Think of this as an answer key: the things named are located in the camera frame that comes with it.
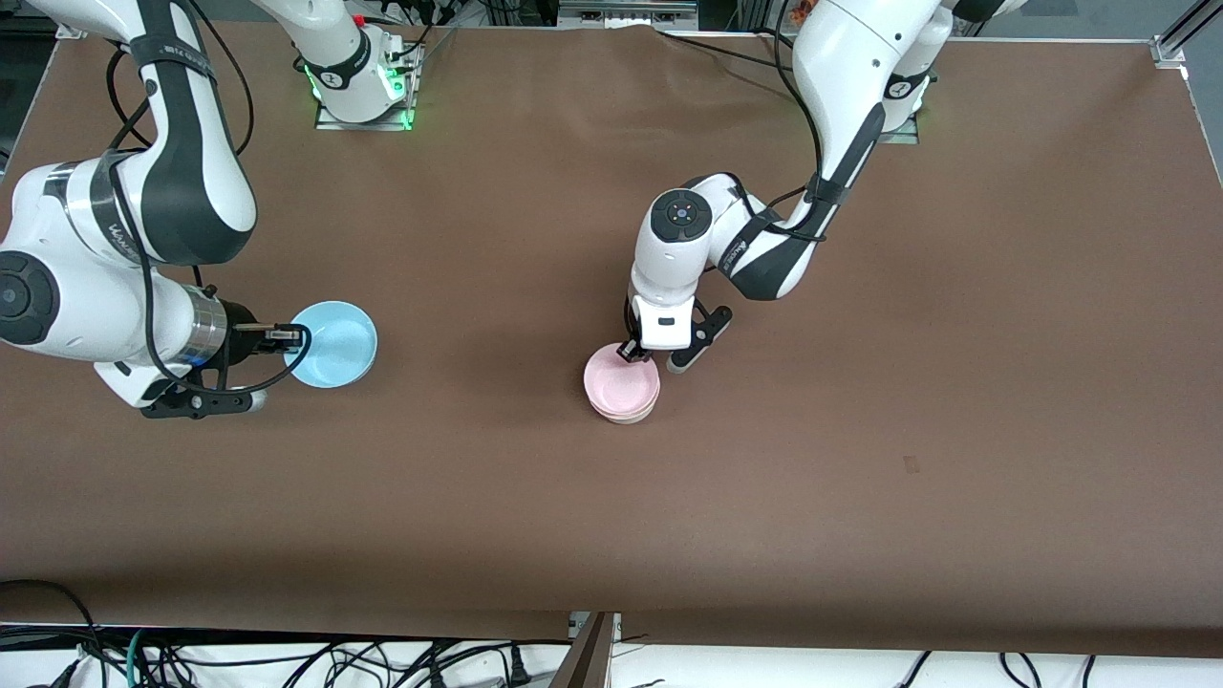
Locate pink bowl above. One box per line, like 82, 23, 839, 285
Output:
583, 344, 662, 419

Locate light blue bowl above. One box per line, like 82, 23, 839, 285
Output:
287, 300, 379, 389

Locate white bowl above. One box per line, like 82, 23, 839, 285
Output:
590, 397, 660, 427

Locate brown table cover sheet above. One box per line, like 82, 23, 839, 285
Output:
0, 17, 1223, 660

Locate aluminium extrusion beam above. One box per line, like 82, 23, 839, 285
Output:
1161, 0, 1223, 58

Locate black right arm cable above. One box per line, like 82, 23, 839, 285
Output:
103, 0, 312, 395

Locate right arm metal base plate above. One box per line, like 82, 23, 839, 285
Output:
315, 40, 422, 132

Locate black cable across table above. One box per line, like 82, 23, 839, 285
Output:
654, 29, 796, 75

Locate black arched floor cable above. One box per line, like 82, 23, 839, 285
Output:
0, 578, 108, 688

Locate aluminium frame post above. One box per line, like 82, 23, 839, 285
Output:
549, 612, 622, 688

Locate aluminium rail unit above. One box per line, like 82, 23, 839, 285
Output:
559, 0, 698, 30

